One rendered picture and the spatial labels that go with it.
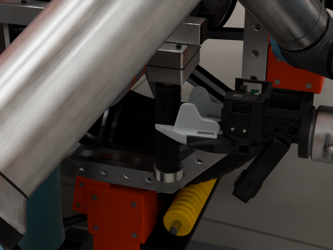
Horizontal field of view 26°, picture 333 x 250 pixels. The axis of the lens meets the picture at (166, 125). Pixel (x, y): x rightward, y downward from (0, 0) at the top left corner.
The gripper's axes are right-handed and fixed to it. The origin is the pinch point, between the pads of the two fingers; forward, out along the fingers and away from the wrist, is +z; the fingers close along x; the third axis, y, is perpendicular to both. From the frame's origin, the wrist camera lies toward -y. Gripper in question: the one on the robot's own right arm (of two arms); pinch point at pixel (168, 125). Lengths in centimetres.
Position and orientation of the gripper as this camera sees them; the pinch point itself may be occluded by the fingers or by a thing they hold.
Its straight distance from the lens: 102.6
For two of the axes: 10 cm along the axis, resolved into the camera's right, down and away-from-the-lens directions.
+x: -3.0, 4.3, -8.5
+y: 0.0, -8.9, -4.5
